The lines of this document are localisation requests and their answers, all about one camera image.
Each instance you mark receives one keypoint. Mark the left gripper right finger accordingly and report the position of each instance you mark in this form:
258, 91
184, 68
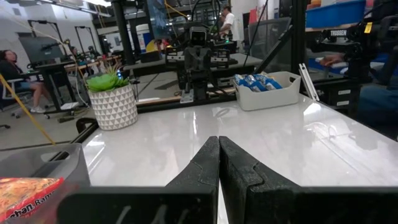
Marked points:
280, 202

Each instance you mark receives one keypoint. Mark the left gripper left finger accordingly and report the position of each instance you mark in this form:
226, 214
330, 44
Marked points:
174, 202

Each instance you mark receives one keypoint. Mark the blue soy sauce ramen pack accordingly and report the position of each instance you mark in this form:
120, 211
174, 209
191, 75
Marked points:
255, 83
241, 81
272, 82

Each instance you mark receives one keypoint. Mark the orange chicken ramen noodle pack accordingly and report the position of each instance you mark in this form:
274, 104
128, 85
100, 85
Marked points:
21, 194

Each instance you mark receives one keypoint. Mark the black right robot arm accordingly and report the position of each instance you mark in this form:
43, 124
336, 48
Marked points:
199, 81

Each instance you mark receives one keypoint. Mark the black neighbouring robot arm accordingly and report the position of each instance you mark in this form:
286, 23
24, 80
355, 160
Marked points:
351, 40

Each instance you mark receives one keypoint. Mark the standing person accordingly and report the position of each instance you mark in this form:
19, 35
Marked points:
228, 23

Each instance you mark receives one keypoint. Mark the grey mesh office chair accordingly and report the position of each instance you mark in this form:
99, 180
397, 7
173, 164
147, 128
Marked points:
267, 37

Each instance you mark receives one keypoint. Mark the white rectangular tray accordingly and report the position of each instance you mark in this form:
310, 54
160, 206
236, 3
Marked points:
267, 98

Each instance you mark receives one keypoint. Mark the succulent plant in white pot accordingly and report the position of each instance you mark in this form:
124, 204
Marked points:
113, 102

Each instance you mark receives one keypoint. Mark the dark grey plastic bin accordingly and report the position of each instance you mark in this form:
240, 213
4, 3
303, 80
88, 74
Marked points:
71, 168

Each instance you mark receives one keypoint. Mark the white leaning strip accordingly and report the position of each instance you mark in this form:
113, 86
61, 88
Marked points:
308, 82

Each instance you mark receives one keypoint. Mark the black drawer unit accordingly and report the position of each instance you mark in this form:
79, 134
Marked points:
342, 93

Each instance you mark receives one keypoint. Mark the person's hand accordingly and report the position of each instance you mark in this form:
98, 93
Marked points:
331, 59

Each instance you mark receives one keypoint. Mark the blue storage bin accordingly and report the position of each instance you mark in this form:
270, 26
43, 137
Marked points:
335, 14

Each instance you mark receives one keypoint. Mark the black standing desk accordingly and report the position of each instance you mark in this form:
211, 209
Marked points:
53, 77

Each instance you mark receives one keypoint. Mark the yellow tag on gripper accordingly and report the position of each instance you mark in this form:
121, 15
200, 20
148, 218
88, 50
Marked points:
368, 28

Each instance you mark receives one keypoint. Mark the seated person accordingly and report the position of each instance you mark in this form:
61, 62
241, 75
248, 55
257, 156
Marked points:
14, 74

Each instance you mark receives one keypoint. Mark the silver metal bracket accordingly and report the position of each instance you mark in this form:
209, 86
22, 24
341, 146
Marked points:
187, 96

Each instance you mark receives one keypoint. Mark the black vertical post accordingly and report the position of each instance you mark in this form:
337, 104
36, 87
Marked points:
298, 37

